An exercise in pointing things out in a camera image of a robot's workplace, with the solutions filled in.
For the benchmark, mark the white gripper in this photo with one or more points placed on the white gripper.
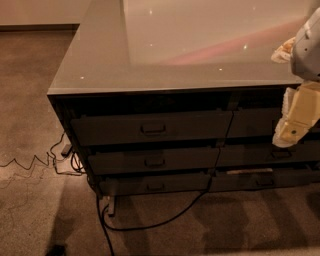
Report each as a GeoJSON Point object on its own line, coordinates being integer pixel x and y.
{"type": "Point", "coordinates": [307, 53]}

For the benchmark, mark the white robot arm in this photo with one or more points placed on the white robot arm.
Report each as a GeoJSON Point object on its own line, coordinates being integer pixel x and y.
{"type": "Point", "coordinates": [302, 52]}

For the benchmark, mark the dark grey drawer cabinet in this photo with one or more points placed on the dark grey drawer cabinet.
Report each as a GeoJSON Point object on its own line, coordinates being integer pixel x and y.
{"type": "Point", "coordinates": [131, 57]}

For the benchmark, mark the black power adapter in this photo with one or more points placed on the black power adapter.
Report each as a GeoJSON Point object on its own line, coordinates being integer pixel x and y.
{"type": "Point", "coordinates": [66, 150]}

